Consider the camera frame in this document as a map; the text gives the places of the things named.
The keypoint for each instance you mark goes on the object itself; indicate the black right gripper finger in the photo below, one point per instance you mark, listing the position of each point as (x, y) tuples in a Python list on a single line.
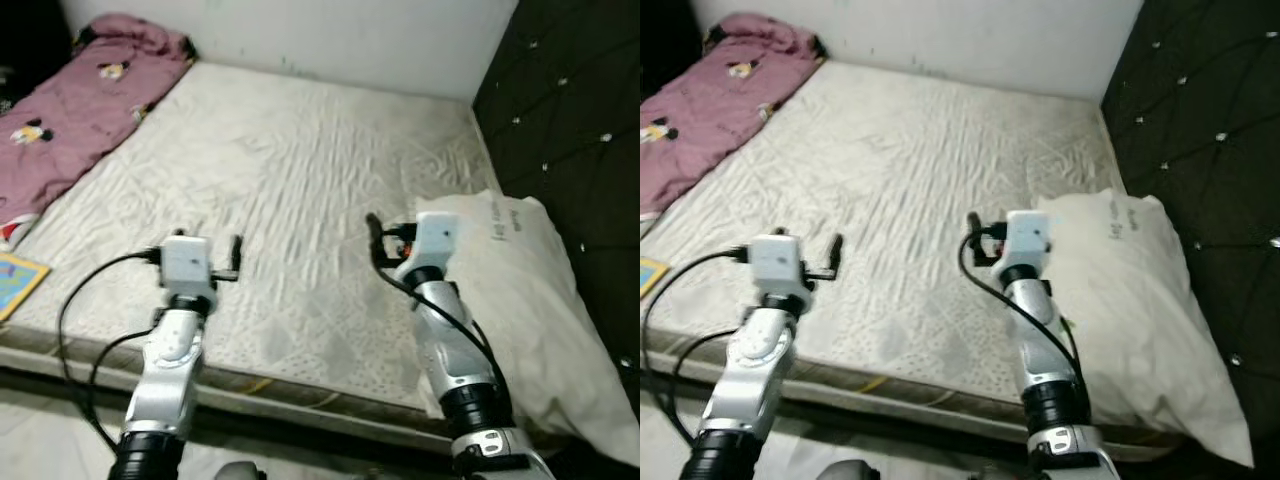
[(375, 228), (975, 225)]

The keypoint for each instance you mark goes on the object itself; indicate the colourful book yellow border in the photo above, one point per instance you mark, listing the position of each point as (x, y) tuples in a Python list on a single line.
[(650, 275), (15, 285)]

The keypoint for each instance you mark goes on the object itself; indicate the pink cartoon mouse blanket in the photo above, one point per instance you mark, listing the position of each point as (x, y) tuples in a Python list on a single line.
[(710, 100), (80, 110)]

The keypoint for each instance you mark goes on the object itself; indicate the white pillow tree print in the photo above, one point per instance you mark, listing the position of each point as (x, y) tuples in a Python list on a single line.
[(1140, 310), (540, 320)]

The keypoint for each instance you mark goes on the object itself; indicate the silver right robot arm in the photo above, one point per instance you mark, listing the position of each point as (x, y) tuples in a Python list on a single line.
[(1050, 370), (460, 370)]

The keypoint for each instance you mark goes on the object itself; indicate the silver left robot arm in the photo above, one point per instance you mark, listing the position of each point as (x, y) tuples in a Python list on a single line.
[(165, 390), (750, 390)]

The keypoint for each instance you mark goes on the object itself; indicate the grey patterned mattress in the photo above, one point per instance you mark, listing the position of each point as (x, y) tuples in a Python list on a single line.
[(880, 200), (280, 200)]

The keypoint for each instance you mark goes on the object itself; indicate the dark bed base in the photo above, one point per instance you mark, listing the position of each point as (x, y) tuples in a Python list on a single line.
[(300, 420), (900, 425)]

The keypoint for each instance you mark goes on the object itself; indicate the black tufted headboard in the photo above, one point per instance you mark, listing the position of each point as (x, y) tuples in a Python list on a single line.
[(1210, 150), (570, 120)]

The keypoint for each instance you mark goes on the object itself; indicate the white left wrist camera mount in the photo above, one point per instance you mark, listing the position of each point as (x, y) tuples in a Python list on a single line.
[(187, 265), (778, 262)]

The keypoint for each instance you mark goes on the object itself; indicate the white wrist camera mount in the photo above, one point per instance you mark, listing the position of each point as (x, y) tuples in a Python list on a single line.
[(187, 265), (778, 262), (435, 235), (1025, 235)]

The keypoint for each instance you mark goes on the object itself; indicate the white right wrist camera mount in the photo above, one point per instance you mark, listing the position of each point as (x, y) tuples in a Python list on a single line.
[(1025, 235), (435, 235)]

